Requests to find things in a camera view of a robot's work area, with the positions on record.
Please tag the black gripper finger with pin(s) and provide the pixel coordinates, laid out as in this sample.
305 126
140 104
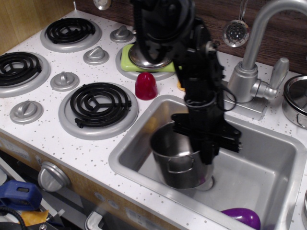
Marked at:
207 147

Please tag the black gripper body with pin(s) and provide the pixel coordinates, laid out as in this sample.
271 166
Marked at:
207 119

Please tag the stainless steel pot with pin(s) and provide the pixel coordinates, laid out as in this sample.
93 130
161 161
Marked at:
178 165

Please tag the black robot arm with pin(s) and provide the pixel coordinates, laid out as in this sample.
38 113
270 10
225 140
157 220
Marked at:
170 29

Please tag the silver sink basin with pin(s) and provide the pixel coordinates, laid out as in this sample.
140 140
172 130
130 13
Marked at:
264 176

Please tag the steel pot lid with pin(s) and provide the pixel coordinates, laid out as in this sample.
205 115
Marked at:
138 59

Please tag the yellow toy corn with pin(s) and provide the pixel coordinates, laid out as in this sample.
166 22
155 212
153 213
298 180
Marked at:
179 86

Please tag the silver faucet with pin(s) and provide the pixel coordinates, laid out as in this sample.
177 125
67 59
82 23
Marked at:
248 94

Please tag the red toy cup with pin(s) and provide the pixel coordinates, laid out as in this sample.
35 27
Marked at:
145 86

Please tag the purple toy eggplant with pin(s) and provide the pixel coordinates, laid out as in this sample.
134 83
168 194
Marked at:
245 216

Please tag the steel pan right edge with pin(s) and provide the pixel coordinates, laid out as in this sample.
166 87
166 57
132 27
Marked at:
295 100

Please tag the hanging steel strainer ladle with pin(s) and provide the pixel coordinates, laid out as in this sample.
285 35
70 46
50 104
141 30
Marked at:
236 32

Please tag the front stove burner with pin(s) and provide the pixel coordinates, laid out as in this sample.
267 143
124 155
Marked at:
98 111

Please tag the silver knob top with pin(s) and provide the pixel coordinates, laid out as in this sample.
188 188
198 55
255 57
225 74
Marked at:
122 35

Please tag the silver knob upper middle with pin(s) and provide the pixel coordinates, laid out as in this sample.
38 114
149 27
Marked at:
96 56

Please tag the silver knob centre left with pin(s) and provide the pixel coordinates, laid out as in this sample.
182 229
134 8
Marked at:
64 81

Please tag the hanging steel utensil top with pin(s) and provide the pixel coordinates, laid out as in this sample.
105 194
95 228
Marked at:
102 4

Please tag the silver oven front knob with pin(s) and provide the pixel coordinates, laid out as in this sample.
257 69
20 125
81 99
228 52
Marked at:
51 178

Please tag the back left stove burner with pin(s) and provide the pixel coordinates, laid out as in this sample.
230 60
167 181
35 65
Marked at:
70 35

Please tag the silver knob lower left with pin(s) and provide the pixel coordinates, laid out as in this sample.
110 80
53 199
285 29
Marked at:
26 112

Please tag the yellow cloth piece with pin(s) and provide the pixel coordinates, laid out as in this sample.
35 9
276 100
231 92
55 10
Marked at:
34 217

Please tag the blue clamp tool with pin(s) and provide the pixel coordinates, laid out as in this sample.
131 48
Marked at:
20 196

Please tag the far left stove burner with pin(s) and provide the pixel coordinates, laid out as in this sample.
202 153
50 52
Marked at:
21 73

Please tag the silver oven door handle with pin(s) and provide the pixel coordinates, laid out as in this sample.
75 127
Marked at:
94 221

